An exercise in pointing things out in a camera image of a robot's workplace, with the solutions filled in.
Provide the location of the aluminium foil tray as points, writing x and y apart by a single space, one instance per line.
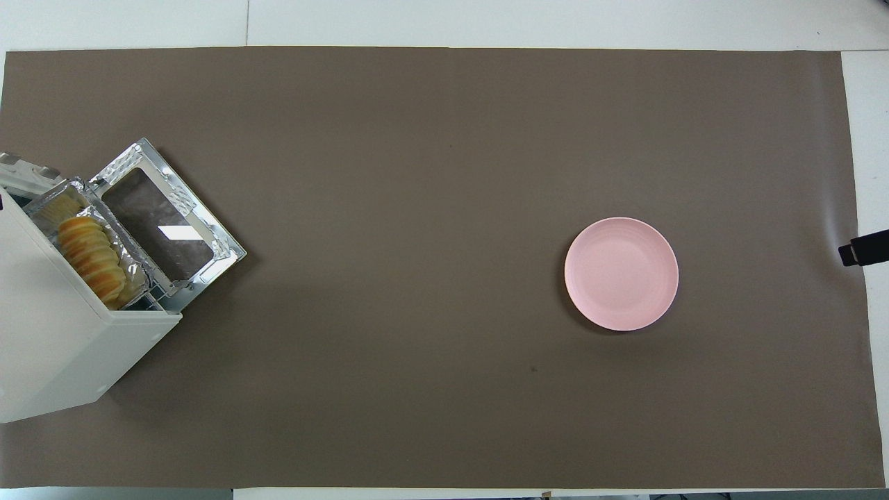
132 267

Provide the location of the sliced yellow bread loaf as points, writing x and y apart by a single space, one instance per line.
90 257

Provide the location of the glass oven door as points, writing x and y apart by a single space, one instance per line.
222 250

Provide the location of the cream white toaster oven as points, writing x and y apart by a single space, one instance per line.
62 347

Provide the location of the pink round plate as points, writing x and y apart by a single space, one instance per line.
621 274

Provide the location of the brown table mat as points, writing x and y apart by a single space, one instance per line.
417 208

